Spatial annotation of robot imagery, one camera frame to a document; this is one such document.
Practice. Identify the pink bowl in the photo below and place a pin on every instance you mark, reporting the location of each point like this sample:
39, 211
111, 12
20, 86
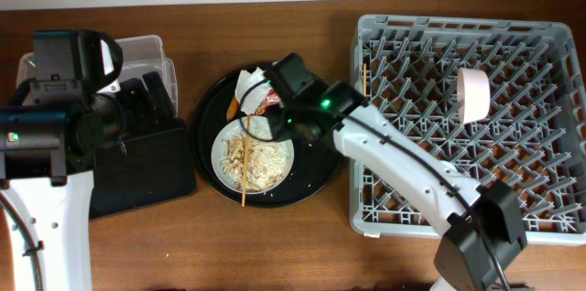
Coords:
473, 95

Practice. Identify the crumpled white napkin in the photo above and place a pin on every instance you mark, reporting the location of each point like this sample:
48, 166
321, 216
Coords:
252, 90

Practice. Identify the clear plastic bin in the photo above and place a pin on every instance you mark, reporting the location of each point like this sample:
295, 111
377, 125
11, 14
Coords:
142, 60

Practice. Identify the black rectangular tray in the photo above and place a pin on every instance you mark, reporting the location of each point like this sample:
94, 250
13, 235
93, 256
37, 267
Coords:
143, 170

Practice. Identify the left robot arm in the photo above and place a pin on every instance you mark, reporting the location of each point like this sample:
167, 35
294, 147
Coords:
52, 129

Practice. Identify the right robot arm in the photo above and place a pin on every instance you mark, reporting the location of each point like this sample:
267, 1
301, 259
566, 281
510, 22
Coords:
480, 227

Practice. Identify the round black tray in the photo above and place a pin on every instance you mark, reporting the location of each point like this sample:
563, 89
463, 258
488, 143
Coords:
313, 165

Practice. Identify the grey dishwasher rack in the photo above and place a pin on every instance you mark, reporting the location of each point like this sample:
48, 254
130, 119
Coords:
533, 137

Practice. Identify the wooden chopstick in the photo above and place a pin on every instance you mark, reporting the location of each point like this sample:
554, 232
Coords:
246, 160
364, 80

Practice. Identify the red snack wrapper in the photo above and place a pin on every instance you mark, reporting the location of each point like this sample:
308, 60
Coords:
271, 99

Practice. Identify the white plate with food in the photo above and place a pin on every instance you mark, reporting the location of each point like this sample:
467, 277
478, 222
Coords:
269, 162

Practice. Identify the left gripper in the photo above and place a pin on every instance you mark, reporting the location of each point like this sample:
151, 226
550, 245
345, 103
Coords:
147, 114

